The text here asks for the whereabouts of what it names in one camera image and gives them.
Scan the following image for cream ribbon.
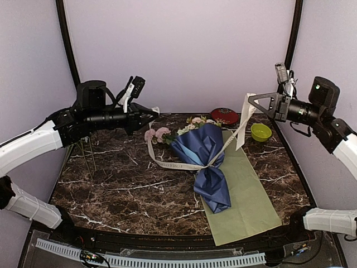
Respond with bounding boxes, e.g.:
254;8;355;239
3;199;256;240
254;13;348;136
147;93;259;171

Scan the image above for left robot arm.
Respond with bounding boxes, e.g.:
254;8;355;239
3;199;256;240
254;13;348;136
1;76;158;243

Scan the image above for white slotted cable duct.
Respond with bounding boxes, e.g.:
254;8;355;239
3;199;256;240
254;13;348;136
35;238;266;267

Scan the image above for left black frame post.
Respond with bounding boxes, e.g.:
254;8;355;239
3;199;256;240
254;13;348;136
55;0;81;90

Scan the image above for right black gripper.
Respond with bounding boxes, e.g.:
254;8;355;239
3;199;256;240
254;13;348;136
249;92;324;127

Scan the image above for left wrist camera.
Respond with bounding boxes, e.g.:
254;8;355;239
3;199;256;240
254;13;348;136
115;76;146;113

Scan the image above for pink rose stem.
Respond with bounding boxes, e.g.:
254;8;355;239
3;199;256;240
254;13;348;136
144;127;177;145

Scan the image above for black frame post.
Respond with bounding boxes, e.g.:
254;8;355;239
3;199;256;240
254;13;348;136
269;0;304;117
55;0;81;90

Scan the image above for right black frame post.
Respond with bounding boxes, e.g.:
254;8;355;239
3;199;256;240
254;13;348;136
269;0;304;117

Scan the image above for cream rose stem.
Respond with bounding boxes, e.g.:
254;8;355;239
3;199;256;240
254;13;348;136
186;116;221;130

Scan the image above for remaining white rose stems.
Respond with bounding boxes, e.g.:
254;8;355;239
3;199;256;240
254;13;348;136
78;137;97;179

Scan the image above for lime green bowl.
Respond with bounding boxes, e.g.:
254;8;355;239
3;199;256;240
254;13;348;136
250;123;272;142

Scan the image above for yellow-green wrapping paper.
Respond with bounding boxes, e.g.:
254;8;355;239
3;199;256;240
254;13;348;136
202;140;282;246

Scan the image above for light blue wrapping paper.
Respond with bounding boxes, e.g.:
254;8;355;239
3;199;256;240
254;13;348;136
170;123;231;213

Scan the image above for red decorated round plate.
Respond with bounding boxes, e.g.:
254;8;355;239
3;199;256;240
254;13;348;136
210;108;239;125

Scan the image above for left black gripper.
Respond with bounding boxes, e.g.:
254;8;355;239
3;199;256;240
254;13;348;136
86;102;158;135

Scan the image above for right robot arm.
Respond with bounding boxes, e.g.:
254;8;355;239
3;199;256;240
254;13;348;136
248;76;356;242

